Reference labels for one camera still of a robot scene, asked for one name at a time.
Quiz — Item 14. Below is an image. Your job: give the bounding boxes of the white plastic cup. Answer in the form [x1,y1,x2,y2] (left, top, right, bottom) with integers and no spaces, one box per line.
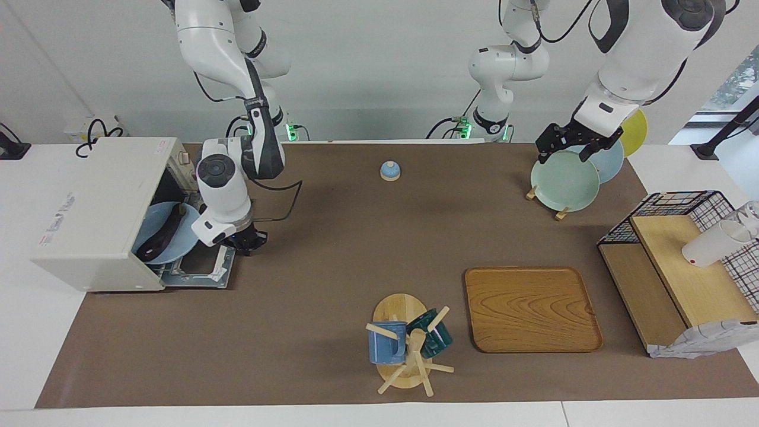
[682,219,754,267]

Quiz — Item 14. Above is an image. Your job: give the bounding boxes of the wooden plate rack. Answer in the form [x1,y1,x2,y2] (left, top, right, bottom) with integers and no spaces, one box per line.
[525,185,571,221]

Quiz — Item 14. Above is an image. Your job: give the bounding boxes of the dark purple eggplant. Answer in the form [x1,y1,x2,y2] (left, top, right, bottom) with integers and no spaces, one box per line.
[136,203,186,262]

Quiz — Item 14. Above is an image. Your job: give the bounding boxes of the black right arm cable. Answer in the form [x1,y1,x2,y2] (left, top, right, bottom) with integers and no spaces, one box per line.
[193,70,304,224]

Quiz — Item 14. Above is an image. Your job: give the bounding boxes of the black wire basket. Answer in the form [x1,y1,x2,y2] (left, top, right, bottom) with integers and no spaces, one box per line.
[597,190,759,315]

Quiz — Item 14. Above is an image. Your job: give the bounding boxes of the pale green racked plate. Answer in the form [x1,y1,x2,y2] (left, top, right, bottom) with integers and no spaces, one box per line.
[530,149,601,213]

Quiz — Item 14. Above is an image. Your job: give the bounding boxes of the grey patterned cloth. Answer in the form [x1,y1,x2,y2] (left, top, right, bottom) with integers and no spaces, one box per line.
[648,319,759,359]

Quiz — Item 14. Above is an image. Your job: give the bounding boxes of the black desk clamp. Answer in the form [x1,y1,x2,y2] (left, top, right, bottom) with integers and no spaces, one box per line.
[0,123,31,161]

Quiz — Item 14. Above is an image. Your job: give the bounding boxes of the oven door with glass window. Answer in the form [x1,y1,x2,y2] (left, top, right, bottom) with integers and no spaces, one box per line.
[160,196,238,289]

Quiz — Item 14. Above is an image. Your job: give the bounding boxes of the light blue racked plate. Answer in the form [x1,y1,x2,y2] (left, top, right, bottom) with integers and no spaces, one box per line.
[569,138,625,184]

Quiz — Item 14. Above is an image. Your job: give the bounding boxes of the black oven power cable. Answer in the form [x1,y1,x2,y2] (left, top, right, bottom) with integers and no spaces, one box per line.
[75,119,125,158]

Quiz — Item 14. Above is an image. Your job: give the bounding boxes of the brown table mat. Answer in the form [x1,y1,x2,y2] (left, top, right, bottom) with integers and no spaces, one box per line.
[34,142,759,409]

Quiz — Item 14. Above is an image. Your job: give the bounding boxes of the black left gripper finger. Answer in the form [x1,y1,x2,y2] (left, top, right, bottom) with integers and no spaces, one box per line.
[535,126,564,165]
[576,135,620,162]

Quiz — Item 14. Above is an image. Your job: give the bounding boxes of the black left base cable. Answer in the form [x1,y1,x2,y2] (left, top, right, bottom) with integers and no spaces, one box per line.
[426,89,481,140]

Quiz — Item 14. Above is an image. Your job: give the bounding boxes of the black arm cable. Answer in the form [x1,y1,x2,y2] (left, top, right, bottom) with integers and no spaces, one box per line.
[498,0,595,46]
[193,70,304,224]

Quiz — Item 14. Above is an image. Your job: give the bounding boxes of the wooden two-tier shelf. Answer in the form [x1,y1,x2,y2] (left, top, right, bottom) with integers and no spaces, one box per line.
[598,215,759,355]

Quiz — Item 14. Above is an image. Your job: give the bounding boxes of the black base cable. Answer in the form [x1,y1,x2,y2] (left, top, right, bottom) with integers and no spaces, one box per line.
[224,116,250,143]
[426,89,481,140]

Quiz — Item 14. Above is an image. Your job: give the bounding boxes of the yellow racked plate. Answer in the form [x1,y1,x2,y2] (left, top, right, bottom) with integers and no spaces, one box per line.
[617,109,648,158]

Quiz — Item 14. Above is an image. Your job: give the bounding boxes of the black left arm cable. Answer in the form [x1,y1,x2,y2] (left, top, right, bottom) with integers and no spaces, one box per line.
[498,0,595,46]

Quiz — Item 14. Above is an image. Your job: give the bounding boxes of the wooden mug tree stand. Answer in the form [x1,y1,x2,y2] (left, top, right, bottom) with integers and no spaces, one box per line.
[365,293,455,397]

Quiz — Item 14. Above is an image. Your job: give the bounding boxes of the white toaster oven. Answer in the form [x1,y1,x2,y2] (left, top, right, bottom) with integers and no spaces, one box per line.
[31,138,199,292]

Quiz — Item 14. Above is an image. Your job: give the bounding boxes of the window with greenery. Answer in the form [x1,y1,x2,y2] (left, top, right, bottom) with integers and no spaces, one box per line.
[700,46,759,113]

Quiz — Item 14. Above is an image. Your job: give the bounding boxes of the clear glass cup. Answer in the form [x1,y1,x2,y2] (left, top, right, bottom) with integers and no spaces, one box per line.
[735,200,759,238]

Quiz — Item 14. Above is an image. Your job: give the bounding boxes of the dark green mug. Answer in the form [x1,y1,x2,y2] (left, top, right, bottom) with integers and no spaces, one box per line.
[406,308,454,359]

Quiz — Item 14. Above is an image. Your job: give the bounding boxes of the white power socket box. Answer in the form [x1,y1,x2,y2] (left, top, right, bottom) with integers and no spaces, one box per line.
[64,116,122,143]

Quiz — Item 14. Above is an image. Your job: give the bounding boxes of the black right base cable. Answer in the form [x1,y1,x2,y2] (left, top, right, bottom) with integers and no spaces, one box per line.
[224,116,250,143]

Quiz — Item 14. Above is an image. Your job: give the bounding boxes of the blue mug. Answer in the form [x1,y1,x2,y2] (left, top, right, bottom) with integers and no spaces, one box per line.
[368,321,409,365]

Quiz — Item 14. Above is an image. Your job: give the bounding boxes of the wooden serving tray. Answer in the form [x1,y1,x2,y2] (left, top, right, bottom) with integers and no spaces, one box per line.
[464,266,604,354]

